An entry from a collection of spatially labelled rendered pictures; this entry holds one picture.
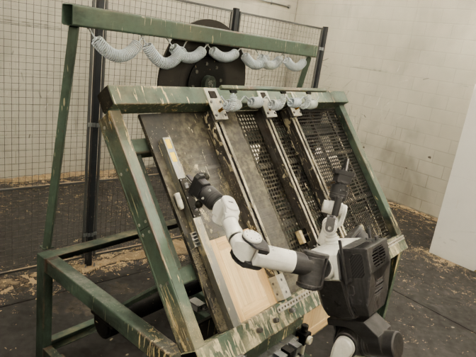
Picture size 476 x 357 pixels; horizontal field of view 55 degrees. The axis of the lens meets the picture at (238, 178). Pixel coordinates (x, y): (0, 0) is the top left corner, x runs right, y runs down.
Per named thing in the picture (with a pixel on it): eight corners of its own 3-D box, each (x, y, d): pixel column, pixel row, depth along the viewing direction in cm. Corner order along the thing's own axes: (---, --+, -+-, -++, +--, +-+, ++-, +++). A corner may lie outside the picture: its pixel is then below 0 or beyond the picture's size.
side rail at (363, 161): (384, 239, 354) (397, 235, 347) (328, 111, 371) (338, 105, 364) (389, 237, 360) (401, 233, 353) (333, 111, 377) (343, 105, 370)
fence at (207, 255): (228, 329, 210) (234, 328, 207) (157, 141, 225) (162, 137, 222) (235, 325, 213) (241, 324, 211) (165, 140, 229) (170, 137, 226)
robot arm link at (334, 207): (346, 195, 237) (341, 216, 237) (325, 190, 238) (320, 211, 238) (349, 195, 226) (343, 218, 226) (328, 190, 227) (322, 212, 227)
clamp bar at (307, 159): (342, 264, 291) (375, 253, 276) (271, 98, 310) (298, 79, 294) (349, 260, 298) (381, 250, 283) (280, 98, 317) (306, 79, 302)
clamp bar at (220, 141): (273, 303, 235) (308, 293, 220) (191, 97, 254) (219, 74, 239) (283, 297, 243) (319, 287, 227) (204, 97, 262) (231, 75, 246)
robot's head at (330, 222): (335, 233, 205) (338, 216, 204) (335, 236, 196) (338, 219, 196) (321, 230, 206) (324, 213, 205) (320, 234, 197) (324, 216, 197)
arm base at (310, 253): (304, 285, 195) (327, 292, 187) (287, 283, 186) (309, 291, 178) (312, 250, 196) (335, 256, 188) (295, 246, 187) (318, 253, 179)
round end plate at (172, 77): (157, 148, 280) (169, 10, 258) (151, 146, 284) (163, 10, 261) (241, 139, 340) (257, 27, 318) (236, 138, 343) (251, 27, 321)
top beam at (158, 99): (103, 115, 208) (114, 104, 202) (95, 95, 210) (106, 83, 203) (338, 108, 374) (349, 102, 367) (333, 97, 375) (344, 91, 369)
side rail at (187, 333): (179, 353, 195) (195, 350, 188) (97, 120, 212) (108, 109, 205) (190, 348, 199) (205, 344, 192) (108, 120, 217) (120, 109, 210)
